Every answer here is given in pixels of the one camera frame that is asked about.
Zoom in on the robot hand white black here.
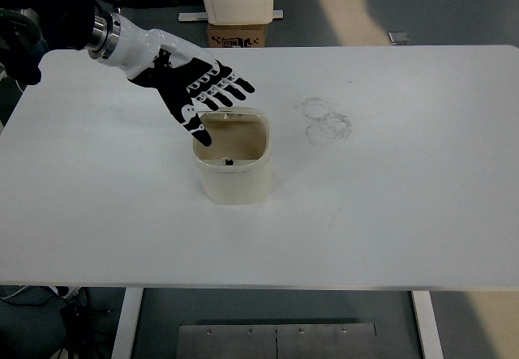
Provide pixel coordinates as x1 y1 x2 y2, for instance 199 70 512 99
107 13 257 148

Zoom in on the cream trash bin lid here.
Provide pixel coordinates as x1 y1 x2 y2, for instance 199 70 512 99
197 106 261 123

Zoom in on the cream trash bin body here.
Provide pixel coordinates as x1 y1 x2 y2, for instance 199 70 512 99
191 112 273 207

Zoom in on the white flat stand foot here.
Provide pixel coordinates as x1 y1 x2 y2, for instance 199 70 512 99
178 8 286 23

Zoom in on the brown cardboard box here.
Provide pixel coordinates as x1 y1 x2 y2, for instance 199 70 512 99
207 22 268 48

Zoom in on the white table leg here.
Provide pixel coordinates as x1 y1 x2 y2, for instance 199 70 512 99
110 287 144 359
410 290 445 359

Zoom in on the grey metal plate with screws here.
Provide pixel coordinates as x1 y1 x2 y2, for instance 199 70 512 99
178 323 378 359

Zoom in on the white cable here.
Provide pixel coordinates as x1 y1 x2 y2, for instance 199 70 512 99
0 63 24 92

